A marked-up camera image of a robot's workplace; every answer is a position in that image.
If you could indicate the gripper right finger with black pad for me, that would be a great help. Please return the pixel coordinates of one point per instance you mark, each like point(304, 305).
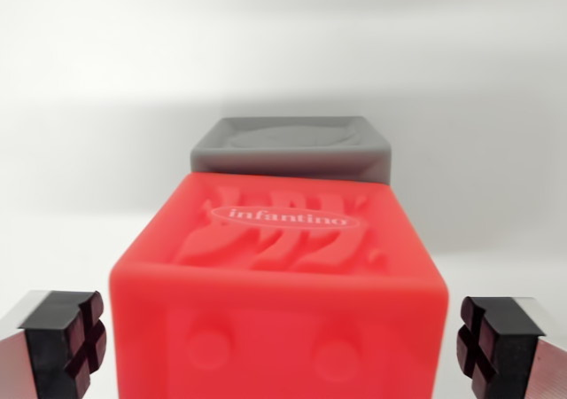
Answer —
point(509, 341)

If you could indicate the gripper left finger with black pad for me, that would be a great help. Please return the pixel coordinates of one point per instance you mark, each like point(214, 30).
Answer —
point(48, 341)

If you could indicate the red infantino soft cube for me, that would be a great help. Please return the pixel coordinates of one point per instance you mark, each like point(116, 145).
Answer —
point(274, 319)

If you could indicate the grey soft toy cube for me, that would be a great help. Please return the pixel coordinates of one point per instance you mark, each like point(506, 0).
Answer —
point(208, 155)

